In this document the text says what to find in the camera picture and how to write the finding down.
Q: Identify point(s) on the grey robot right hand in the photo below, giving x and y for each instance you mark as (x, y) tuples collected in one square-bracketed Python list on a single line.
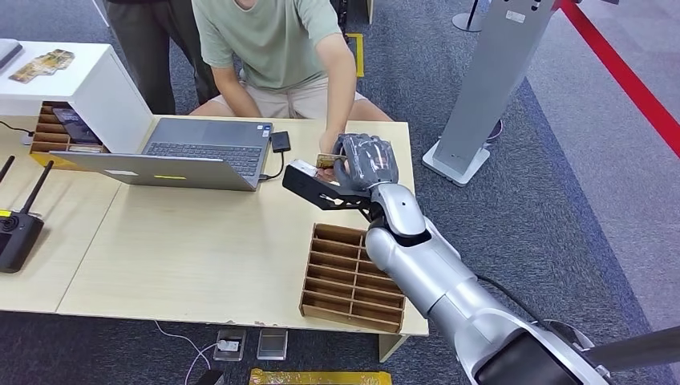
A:
[(369, 162)]

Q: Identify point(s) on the person's left hand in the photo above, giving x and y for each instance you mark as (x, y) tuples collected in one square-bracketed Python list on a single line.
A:
[(327, 143)]

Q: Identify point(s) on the gold brown card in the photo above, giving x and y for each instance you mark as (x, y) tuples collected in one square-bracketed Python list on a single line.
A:
[(327, 160)]

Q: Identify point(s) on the person's right forearm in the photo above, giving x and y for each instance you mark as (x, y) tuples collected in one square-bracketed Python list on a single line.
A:
[(233, 95)]

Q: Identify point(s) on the person's left forearm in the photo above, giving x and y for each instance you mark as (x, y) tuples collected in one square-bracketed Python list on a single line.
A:
[(340, 90)]

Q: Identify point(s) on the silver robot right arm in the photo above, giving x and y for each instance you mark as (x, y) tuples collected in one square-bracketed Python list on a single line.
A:
[(441, 276)]

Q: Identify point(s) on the seated person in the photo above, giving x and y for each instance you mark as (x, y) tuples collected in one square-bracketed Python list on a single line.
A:
[(271, 42)]

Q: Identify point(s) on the brown slotted card holder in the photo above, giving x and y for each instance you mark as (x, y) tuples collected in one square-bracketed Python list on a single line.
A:
[(49, 139), (340, 287)]

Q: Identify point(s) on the standing person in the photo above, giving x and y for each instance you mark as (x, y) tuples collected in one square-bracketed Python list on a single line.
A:
[(148, 48)]

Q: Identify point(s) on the printed card stack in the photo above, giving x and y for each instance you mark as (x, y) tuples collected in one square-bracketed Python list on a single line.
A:
[(42, 65)]

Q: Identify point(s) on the black usb adapter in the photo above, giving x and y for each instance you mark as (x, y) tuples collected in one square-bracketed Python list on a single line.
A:
[(280, 142)]

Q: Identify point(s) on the yellow floor tape marking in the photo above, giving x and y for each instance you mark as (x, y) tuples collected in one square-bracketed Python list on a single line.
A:
[(359, 56)]

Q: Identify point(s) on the grey open laptop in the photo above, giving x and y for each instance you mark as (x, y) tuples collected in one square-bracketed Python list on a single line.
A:
[(202, 143)]

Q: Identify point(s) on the black round base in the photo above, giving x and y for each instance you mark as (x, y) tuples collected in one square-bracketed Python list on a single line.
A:
[(495, 132)]

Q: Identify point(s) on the grey kiosk stand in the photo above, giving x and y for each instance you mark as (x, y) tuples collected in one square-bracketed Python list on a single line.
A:
[(491, 79)]

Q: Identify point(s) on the round stanchion base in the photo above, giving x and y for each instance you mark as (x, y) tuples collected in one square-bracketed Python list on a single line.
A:
[(467, 21)]

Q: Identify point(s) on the pale table leg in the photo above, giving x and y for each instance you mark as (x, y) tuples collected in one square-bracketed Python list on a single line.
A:
[(390, 346)]

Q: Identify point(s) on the empty floor outlet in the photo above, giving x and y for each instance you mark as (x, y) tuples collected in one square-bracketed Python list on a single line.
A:
[(272, 345)]

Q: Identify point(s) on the yellow floor tape strip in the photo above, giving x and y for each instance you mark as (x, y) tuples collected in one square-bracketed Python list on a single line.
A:
[(318, 378)]

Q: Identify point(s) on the floor outlet with plug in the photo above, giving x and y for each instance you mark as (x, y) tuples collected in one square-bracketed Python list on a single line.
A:
[(229, 345)]

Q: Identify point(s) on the white box stand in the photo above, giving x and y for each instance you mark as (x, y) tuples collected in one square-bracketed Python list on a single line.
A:
[(101, 90)]

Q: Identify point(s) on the black floor object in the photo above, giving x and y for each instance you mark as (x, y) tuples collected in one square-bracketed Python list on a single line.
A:
[(208, 378)]

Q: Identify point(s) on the chrome stanchion base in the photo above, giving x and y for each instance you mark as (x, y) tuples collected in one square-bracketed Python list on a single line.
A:
[(571, 335)]

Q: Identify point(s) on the red barrier belt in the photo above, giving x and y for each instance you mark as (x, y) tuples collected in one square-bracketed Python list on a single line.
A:
[(621, 74)]

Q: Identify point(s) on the black remote with antennas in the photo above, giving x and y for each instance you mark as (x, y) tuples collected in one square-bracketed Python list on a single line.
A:
[(18, 234)]

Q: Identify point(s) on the chrome stanchion pole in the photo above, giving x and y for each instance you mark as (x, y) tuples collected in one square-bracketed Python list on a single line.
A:
[(637, 350)]

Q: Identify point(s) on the grey flat device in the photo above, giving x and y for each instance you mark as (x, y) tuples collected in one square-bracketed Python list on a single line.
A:
[(7, 52)]

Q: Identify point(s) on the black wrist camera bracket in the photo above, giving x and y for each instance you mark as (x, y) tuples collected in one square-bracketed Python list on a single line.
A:
[(308, 186)]

